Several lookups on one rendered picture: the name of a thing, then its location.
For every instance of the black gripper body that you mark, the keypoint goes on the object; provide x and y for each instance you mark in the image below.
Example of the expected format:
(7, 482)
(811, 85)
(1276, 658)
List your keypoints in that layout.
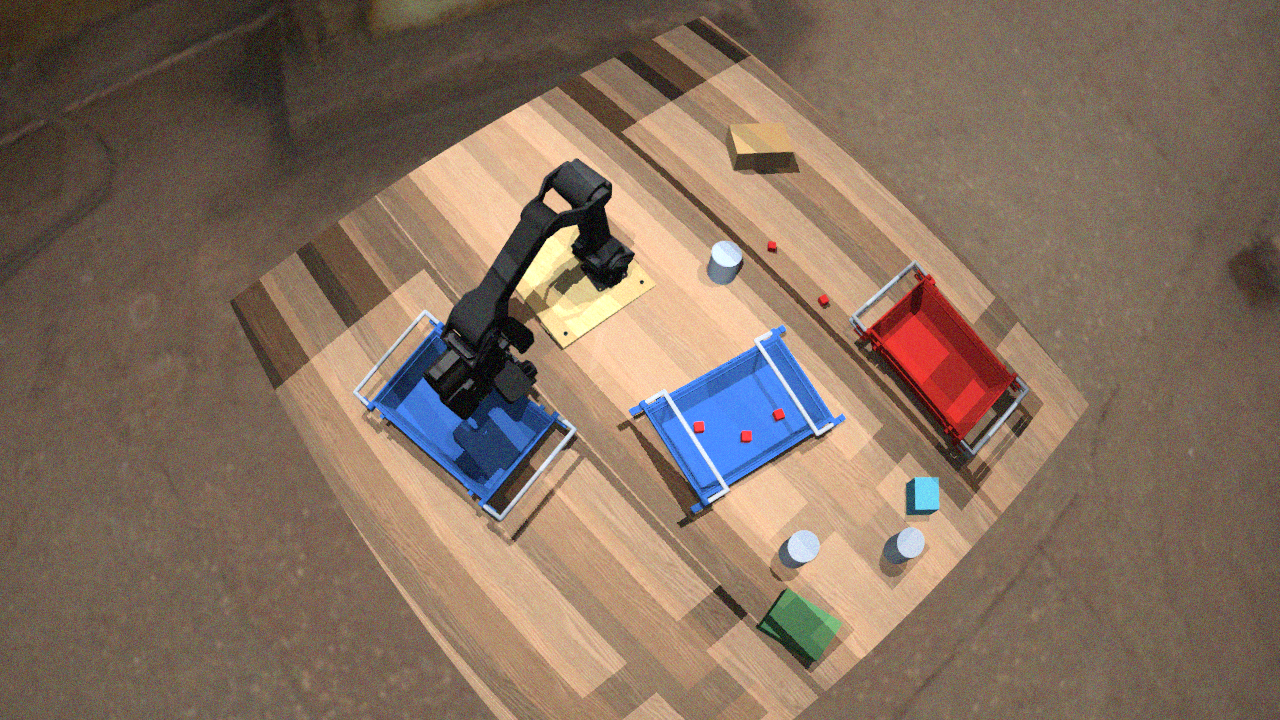
(463, 403)

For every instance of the light blue cube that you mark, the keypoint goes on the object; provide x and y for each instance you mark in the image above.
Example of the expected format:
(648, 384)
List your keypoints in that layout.
(922, 496)

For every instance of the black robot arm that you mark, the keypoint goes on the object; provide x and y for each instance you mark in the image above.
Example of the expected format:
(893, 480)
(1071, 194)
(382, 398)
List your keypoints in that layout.
(481, 313)

